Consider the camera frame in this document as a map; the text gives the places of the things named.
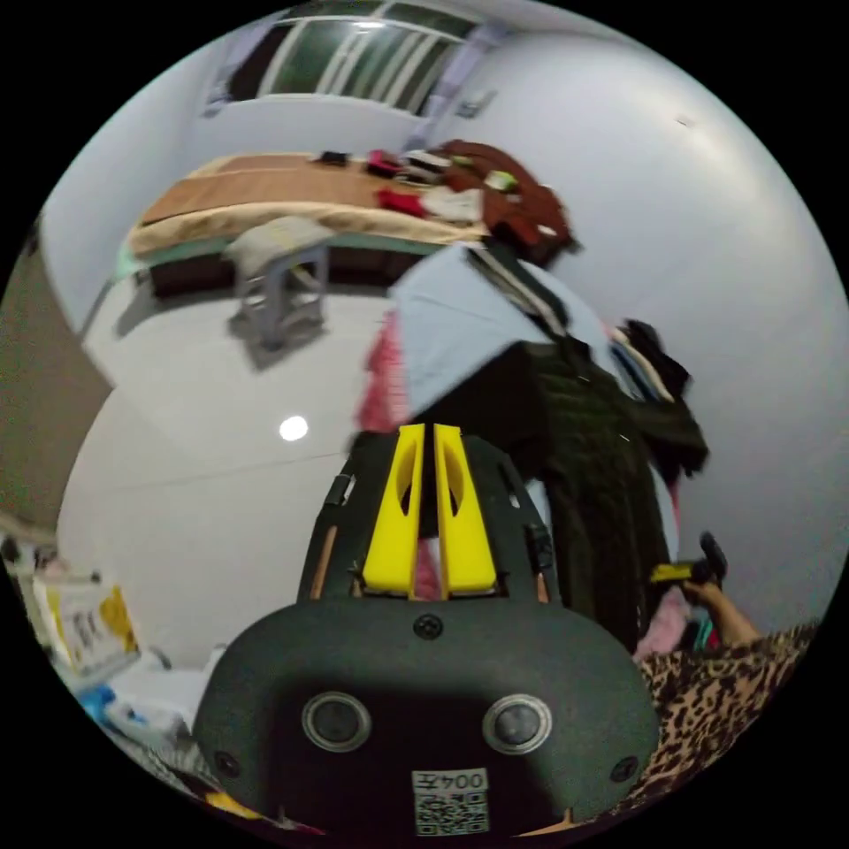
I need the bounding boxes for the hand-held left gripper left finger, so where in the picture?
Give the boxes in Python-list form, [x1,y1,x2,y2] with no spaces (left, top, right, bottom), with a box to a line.
[363,424,425,595]

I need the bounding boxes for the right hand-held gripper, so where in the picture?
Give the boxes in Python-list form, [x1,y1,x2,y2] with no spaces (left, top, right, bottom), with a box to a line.
[652,530,730,586]

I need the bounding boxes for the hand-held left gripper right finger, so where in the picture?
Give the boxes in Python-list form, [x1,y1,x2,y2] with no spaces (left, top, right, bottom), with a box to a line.
[434,424,497,596]

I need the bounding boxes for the dark green jacket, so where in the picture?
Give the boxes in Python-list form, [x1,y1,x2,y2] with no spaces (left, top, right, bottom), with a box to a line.
[434,336,711,654]

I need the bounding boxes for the person's right forearm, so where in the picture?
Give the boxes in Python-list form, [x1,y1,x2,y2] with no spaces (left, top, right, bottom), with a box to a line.
[702,590,765,649]

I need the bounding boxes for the person's body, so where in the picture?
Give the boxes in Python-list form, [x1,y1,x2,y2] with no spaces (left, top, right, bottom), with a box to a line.
[607,620,825,821]

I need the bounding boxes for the pile of clothes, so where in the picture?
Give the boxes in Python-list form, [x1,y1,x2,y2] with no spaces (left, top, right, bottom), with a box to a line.
[364,139,579,266]
[607,317,692,407]

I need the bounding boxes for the grey plastic stool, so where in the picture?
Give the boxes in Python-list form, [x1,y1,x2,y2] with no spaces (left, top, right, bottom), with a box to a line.
[228,246,331,353]

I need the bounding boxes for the black striped garment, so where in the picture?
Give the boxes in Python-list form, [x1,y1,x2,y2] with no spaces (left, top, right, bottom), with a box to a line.
[463,241,573,340]

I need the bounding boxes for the white and yellow carton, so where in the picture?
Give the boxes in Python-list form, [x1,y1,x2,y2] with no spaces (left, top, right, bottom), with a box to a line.
[31,575,142,675]

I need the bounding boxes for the bed with brown mat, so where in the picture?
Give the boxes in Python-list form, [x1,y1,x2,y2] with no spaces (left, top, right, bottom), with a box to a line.
[116,150,495,301]

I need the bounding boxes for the window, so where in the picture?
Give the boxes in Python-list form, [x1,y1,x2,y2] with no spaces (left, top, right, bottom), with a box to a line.
[256,4,480,115]

